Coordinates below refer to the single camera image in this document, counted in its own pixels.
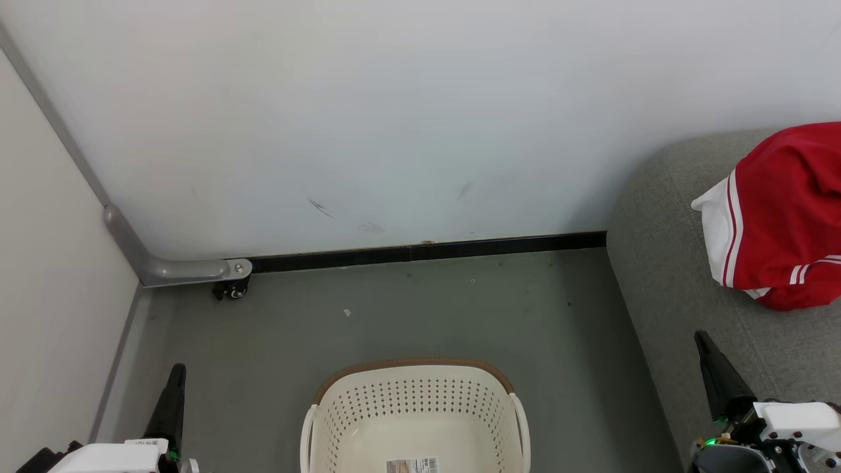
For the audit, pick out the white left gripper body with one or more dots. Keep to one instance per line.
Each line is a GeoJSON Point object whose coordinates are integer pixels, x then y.
{"type": "Point", "coordinates": [112, 460]}

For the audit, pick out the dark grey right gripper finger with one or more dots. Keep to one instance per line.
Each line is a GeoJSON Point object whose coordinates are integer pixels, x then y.
{"type": "Point", "coordinates": [719, 381]}

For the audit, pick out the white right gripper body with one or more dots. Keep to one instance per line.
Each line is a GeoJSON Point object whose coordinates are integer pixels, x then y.
{"type": "Point", "coordinates": [795, 420]}

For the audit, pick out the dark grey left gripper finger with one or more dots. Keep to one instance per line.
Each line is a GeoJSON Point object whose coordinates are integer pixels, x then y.
{"type": "Point", "coordinates": [171, 407]}

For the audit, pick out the red garment with white stripes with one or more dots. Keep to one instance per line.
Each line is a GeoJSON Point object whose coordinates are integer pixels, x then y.
{"type": "Point", "coordinates": [788, 210]}

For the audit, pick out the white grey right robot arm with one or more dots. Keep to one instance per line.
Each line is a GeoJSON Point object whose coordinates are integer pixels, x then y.
{"type": "Point", "coordinates": [729, 461]}

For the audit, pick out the cream perforated basket brown rim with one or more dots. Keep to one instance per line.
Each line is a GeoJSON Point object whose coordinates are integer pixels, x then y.
{"type": "Point", "coordinates": [407, 401]}

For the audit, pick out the black caster wheel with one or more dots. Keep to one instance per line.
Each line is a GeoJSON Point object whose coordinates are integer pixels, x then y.
{"type": "Point", "coordinates": [231, 289]}

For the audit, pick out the printed label sticker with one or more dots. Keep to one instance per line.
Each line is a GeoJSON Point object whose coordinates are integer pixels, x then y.
{"type": "Point", "coordinates": [412, 466]}

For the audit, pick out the black baseboard strip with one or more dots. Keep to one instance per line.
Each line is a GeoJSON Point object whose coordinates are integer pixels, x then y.
{"type": "Point", "coordinates": [460, 249]}

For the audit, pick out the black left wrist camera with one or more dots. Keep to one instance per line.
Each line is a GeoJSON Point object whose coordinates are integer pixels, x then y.
{"type": "Point", "coordinates": [39, 463]}

